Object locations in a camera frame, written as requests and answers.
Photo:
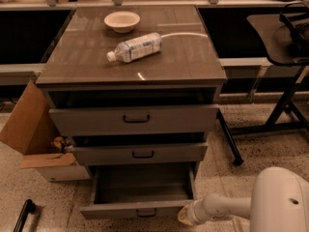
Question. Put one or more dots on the grey bottom drawer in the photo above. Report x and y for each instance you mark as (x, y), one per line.
(140, 190)

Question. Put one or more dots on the grey drawer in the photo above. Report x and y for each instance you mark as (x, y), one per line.
(140, 190)
(139, 154)
(134, 120)

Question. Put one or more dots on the white bowl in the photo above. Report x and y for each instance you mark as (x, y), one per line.
(122, 22)

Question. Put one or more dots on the clear plastic water bottle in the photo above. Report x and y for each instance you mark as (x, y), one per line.
(136, 48)

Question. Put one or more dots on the black side table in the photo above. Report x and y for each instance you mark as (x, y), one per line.
(285, 39)

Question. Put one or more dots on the small items in box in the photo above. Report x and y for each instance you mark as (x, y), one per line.
(62, 144)

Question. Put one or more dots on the grey middle drawer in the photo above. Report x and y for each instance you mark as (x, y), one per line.
(139, 154)

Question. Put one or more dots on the grey top drawer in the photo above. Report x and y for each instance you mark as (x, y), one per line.
(134, 120)

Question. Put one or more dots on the black bar on floor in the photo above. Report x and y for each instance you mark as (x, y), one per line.
(28, 208)

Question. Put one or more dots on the open cardboard box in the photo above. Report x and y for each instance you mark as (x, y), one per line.
(30, 131)

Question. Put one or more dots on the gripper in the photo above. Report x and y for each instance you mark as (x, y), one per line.
(194, 212)

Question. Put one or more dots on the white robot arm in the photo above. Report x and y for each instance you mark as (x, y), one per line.
(279, 202)

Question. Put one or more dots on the grey drawer cabinet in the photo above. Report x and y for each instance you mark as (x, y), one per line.
(185, 71)

